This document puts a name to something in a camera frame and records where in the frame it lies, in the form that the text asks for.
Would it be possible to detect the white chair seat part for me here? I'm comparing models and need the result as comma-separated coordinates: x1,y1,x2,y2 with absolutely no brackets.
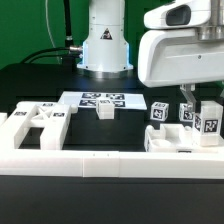
144,124,224,154

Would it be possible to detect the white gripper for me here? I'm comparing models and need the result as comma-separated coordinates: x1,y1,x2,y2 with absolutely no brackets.
138,0,224,112

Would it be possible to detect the white U-shaped obstacle frame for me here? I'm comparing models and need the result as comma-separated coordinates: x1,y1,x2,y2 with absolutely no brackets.
0,148,224,179

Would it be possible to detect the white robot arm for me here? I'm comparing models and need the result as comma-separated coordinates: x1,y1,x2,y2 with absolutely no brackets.
78,0,224,112

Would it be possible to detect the white chair back part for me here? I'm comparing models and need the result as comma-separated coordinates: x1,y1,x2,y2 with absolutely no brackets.
0,101,78,151

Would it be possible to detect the black cable bundle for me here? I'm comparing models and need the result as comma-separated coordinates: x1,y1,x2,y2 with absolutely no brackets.
20,0,84,65

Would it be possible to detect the white thin cable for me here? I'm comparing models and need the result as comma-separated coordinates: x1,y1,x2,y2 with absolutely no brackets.
45,0,63,65

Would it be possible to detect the white tag sheet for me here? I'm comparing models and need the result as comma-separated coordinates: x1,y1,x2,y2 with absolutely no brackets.
59,91,147,110

